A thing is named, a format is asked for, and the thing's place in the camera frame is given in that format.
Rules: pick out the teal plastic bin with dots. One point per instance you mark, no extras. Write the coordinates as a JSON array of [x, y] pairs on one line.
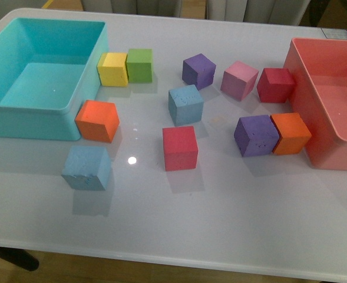
[[48, 69]]

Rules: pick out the pink plastic bin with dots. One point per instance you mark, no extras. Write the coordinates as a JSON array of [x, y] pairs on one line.
[[319, 67]]

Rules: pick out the grey chair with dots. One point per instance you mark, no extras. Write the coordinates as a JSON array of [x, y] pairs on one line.
[[281, 12], [160, 8]]

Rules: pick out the grey chair left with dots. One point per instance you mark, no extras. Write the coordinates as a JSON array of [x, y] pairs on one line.
[[160, 8]]

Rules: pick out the yellow foam block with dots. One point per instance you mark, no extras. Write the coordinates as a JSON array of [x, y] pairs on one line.
[[112, 69]]

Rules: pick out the black table leg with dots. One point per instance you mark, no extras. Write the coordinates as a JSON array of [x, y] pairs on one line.
[[20, 258]]

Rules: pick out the purple foam block front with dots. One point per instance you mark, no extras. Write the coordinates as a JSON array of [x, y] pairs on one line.
[[256, 135]]

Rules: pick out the dark red foam block rear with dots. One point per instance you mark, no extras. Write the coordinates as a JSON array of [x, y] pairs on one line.
[[275, 85]]

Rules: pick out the red foam block centre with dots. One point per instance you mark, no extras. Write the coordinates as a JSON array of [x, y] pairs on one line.
[[180, 148]]

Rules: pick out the orange foam block right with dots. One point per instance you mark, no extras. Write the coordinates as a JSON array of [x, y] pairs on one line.
[[293, 133]]

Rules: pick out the purple foam block rear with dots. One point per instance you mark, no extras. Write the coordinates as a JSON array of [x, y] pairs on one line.
[[198, 70]]

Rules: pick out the purple foam block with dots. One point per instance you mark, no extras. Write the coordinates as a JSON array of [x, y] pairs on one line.
[[256, 135], [198, 70]]

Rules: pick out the orange foam block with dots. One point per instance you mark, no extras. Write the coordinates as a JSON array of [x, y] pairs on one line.
[[98, 121], [293, 133]]

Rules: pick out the orange foam block left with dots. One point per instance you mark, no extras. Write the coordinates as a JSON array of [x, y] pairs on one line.
[[98, 121]]

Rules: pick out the green foam block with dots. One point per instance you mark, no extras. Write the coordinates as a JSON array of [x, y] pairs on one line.
[[139, 64]]

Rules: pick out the pink foam block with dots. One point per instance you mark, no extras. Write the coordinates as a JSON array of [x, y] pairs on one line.
[[239, 80]]

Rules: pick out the label sticker on table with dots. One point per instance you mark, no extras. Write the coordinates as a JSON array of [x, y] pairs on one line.
[[330, 33]]

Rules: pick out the grey chair right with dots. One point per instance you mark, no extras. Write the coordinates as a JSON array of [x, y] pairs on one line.
[[281, 12]]

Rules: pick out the light blue foam block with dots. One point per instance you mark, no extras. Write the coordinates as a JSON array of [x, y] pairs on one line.
[[87, 168], [185, 105]]

